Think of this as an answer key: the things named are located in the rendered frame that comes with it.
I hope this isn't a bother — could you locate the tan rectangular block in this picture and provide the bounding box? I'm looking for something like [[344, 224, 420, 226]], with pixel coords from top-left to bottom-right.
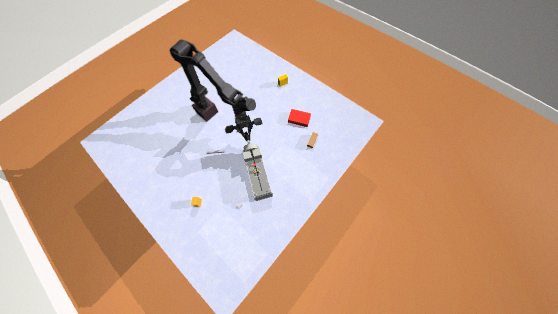
[[307, 132, 319, 148]]

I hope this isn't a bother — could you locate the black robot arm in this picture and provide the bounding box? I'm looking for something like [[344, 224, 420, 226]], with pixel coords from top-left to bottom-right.
[[170, 39, 256, 129]]

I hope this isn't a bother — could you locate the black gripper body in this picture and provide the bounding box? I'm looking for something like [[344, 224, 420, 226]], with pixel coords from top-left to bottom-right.
[[225, 111, 263, 134]]

